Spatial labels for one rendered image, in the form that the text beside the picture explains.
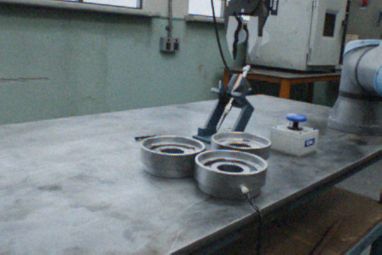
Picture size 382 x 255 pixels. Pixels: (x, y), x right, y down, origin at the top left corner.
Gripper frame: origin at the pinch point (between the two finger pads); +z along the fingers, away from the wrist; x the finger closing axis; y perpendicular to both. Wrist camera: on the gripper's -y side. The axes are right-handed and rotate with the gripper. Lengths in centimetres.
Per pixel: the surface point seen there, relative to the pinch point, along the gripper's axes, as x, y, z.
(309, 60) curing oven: 76, 189, 10
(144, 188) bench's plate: -9.6, -33.7, 18.2
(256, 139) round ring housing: -10.9, -8.0, 14.9
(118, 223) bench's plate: -15.5, -42.5, 18.2
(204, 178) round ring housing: -16.6, -29.0, 15.7
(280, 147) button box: -12.5, -1.5, 17.2
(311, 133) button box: -17.0, 2.3, 13.9
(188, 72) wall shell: 145, 137, 24
